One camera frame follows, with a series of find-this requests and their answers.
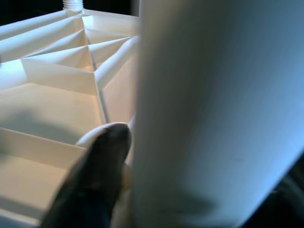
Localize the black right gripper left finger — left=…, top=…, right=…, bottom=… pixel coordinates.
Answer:
left=40, top=123, right=133, bottom=228

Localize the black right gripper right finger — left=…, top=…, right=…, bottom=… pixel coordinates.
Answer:
left=242, top=171, right=304, bottom=228

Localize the white plastic table top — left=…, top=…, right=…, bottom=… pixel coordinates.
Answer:
left=0, top=8, right=141, bottom=228

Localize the white plastic table leg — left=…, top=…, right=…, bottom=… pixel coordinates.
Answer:
left=62, top=0, right=84, bottom=11
left=132, top=0, right=304, bottom=228

